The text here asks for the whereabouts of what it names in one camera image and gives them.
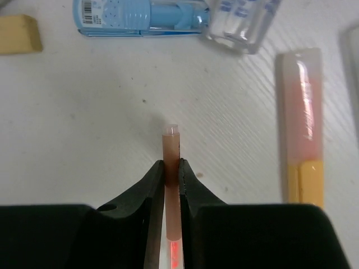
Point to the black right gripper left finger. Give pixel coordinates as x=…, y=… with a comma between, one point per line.
x=126, y=231

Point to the clear spray bottle blue cap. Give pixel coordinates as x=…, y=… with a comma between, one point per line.
x=241, y=25

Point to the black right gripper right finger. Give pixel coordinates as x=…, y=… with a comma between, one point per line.
x=194, y=196

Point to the brown orange slim pen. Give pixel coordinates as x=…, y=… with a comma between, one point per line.
x=171, y=159

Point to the blue correction tape dispenser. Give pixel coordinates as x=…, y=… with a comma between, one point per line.
x=129, y=18

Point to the yellow eraser block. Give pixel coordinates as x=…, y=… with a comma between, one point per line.
x=20, y=35

